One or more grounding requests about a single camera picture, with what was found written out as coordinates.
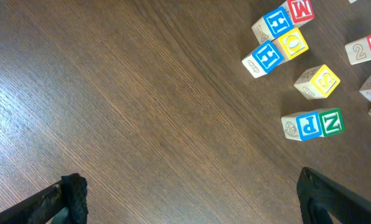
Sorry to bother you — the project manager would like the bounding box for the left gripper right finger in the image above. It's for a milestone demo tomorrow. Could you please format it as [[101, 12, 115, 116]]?
[[296, 167, 371, 224]]

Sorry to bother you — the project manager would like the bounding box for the yellow S block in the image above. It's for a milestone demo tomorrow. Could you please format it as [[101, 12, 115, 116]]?
[[294, 64, 340, 100]]

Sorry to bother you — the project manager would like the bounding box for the blue h block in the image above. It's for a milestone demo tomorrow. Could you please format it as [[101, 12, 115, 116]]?
[[251, 6, 294, 44], [242, 40, 284, 78]]

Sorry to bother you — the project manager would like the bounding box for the yellow O block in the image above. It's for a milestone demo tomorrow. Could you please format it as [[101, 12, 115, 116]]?
[[273, 27, 309, 64]]

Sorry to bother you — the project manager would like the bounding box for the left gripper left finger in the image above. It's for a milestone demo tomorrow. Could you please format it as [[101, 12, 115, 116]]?
[[0, 173, 88, 224]]

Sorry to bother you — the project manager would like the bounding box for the blue H block lower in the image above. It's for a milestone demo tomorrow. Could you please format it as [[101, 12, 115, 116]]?
[[242, 40, 284, 78]]

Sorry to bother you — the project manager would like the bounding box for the blue H block upper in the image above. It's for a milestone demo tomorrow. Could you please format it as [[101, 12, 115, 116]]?
[[251, 6, 294, 44]]

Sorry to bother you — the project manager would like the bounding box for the red 6 block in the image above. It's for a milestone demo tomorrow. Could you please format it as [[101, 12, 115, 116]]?
[[345, 35, 371, 65]]

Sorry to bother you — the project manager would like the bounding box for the green N block left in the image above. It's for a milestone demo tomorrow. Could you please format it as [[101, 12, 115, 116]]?
[[316, 108, 345, 138]]

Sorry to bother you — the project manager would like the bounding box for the red M block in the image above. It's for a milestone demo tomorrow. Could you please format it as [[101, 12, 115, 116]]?
[[281, 0, 315, 27]]

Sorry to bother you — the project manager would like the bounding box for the blue P block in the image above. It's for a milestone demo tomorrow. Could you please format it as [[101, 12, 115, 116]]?
[[281, 111, 322, 141]]

